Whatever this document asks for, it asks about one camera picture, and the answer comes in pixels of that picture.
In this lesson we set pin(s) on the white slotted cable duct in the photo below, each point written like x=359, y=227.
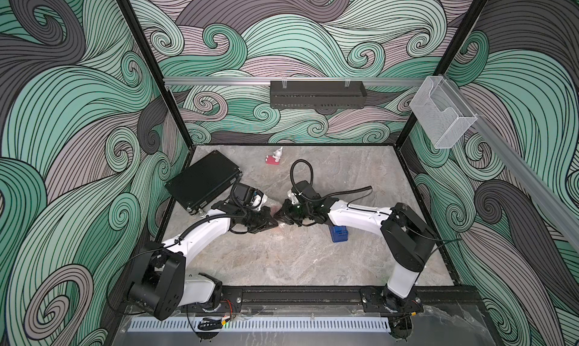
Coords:
x=266, y=324

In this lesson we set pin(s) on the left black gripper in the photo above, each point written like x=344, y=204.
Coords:
x=264, y=216

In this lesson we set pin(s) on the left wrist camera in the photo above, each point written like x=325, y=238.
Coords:
x=257, y=201

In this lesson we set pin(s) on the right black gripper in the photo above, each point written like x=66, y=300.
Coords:
x=285, y=215

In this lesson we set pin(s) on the clear acrylic wall holder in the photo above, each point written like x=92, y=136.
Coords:
x=443, y=111

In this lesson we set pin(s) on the black wall-mounted tray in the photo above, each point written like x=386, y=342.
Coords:
x=319, y=95

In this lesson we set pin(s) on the white bunny on pink base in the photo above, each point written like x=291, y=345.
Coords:
x=274, y=159

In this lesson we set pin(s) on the aluminium wall rail right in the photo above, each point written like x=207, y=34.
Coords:
x=513, y=140

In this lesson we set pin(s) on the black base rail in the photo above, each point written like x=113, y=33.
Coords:
x=370, y=299

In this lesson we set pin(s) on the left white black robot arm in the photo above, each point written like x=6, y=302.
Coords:
x=158, y=281

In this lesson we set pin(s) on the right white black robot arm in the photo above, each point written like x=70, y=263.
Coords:
x=410, y=239

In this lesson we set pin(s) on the black hard case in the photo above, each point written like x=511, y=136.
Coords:
x=203, y=181

